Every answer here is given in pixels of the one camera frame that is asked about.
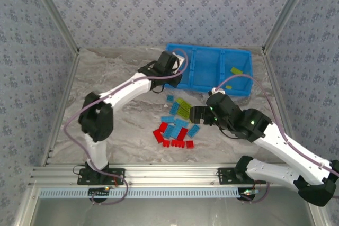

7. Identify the blue three-compartment bin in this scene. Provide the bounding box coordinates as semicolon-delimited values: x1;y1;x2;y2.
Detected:
162;42;254;97

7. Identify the small circuit board with LED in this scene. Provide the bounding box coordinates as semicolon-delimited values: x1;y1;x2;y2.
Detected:
239;187;259;200

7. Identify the grey metal tray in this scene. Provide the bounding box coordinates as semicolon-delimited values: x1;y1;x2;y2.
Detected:
33;186;317;226

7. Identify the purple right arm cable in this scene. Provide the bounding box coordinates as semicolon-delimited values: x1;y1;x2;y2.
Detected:
213;74;339;204

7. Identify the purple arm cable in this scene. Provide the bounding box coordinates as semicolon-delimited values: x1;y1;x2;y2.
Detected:
213;74;339;204
63;48;189;206

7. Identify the aluminium side rail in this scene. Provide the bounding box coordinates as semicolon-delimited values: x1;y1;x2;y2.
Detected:
41;51;81;167
262;48;295;142

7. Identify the wide aluminium mounting rail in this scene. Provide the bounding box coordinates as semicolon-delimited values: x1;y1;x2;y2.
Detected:
28;162;281;187

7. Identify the slotted light blue cable duct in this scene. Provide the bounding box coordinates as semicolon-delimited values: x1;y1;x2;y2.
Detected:
39;186;240;200

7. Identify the aluminium corner post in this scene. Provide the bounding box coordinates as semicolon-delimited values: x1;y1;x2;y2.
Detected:
28;0;81;55
261;0;317;55

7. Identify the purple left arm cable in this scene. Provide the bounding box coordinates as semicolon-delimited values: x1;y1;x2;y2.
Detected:
63;48;189;206

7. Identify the aluminium frame leg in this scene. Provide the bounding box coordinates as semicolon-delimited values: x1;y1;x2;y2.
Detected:
13;186;40;226
304;202;332;226

